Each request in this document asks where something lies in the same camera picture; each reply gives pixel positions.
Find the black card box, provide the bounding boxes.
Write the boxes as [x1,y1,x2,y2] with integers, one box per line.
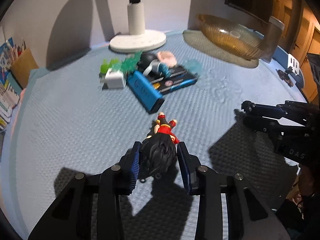
[146,66,199,95]

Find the teal translucent plastic figure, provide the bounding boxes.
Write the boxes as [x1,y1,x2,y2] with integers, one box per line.
[114,51,142,76]

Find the grey metal cylinder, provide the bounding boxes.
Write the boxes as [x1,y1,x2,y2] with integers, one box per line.
[262,16,285,63]

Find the pink oval tag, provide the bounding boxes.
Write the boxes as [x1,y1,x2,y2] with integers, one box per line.
[157,51,177,68]

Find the brown pen holder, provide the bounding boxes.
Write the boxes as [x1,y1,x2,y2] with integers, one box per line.
[10,48,39,89]

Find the white desk lamp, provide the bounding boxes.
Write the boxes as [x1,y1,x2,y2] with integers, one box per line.
[110,0,167,54]

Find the pale blue translucent figure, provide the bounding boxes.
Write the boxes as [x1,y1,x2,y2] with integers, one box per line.
[182,59,202,75]

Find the pens in holder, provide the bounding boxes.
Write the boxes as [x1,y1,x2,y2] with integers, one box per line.
[14,38,27,57]

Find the amber ribbed glass bowl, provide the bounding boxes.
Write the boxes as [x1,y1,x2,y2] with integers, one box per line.
[196,14,270,60]

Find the round grey-green placemat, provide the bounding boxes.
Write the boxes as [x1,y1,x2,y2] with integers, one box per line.
[183,30,259,69]

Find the blue textured table mat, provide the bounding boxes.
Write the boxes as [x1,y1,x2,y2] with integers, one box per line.
[1,32,305,238]

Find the stack of books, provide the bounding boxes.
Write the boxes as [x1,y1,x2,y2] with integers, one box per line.
[1,37,22,132]

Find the bright green plastic figure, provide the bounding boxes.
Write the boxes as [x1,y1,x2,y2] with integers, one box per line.
[100,58,121,74]

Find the dark-headed monkey figurine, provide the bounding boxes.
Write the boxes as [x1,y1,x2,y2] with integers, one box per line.
[137,52,171,78]

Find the white charger plug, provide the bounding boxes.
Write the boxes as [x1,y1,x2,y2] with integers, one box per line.
[100,69,126,89]

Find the black-haired red figurine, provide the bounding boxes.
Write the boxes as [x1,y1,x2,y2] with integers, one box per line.
[138,112,180,180]

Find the blue power bank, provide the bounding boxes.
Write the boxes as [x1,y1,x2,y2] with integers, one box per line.
[126,71,164,114]

